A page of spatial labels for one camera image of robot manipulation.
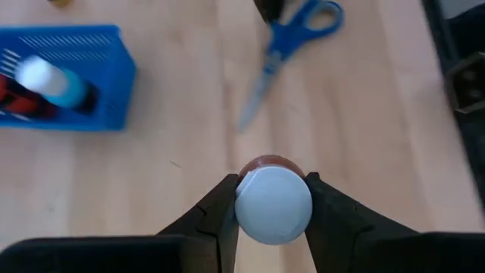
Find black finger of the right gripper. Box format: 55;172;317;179
252;0;286;24

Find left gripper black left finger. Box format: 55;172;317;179
0;173;240;273

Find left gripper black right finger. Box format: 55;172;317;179
304;171;485;273

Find blue handled scissors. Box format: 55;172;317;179
236;0;346;133

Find brown paint bottle white cap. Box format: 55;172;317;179
233;154;314;246

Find blue paint bottle white cap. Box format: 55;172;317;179
14;55;100;115

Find blue slotted plastic basket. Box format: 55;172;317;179
0;24;137;133

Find black metal table frame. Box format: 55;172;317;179
420;0;485;217

